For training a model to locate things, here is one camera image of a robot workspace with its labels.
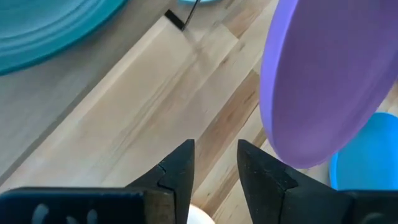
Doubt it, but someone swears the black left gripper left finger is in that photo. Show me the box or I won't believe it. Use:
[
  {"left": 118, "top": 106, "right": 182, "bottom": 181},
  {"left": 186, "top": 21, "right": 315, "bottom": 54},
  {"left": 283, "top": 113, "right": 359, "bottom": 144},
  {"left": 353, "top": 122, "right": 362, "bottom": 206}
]
[{"left": 0, "top": 138, "right": 196, "bottom": 224}]

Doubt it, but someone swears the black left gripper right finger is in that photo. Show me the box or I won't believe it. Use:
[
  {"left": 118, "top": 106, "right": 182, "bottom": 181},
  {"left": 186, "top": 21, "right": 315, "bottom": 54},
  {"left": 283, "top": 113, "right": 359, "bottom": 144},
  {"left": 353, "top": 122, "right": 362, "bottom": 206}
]
[{"left": 237, "top": 139, "right": 398, "bottom": 224}]

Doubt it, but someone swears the white plate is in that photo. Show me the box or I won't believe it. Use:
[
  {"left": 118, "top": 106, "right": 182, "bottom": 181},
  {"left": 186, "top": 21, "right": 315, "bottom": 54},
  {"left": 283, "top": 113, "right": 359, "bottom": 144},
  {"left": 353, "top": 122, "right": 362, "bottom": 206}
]
[{"left": 186, "top": 203, "right": 216, "bottom": 224}]

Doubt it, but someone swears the bright blue plate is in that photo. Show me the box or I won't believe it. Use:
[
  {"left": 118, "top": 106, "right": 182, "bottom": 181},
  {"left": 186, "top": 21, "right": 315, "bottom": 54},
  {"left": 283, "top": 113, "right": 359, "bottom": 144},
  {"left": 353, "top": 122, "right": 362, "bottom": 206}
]
[{"left": 328, "top": 111, "right": 398, "bottom": 191}]

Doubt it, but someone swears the purple plate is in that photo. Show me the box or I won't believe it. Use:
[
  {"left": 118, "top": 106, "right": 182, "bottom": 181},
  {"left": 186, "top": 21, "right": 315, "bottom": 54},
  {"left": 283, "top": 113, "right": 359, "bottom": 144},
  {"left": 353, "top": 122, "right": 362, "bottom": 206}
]
[{"left": 259, "top": 0, "right": 398, "bottom": 170}]

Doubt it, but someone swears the light blue plate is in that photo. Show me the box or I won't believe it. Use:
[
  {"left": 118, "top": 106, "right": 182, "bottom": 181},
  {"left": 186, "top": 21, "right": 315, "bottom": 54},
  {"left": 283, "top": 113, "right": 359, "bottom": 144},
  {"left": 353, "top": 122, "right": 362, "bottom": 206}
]
[{"left": 176, "top": 0, "right": 222, "bottom": 5}]

